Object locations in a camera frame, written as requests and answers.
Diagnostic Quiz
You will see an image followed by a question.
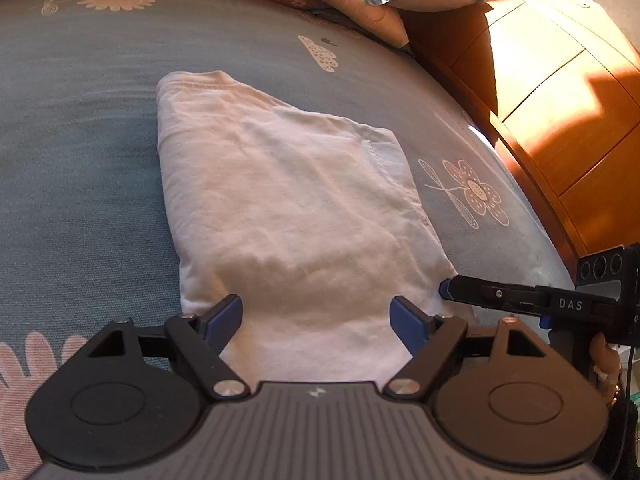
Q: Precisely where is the bed with blue floral sheet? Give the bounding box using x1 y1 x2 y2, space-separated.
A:
0 0 581 466

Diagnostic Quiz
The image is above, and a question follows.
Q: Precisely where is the person's right hand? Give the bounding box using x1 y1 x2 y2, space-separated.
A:
589 332 623 407

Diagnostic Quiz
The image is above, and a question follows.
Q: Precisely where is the white long-sleeve printed shirt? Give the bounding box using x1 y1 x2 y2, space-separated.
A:
156 70 479 382

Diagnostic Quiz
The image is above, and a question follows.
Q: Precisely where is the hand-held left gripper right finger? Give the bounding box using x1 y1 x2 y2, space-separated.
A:
386 296 543 401

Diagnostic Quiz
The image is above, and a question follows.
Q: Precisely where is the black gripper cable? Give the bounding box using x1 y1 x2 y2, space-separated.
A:
620 344 640 413

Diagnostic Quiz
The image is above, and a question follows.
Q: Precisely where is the wooden headboard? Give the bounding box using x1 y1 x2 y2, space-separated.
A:
399 0 640 272

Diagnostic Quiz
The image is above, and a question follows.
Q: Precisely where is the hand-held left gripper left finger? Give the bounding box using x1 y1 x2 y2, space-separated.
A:
90 295 251 401

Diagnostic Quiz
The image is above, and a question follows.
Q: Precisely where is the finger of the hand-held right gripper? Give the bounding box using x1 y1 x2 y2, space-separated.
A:
438 275 541 317

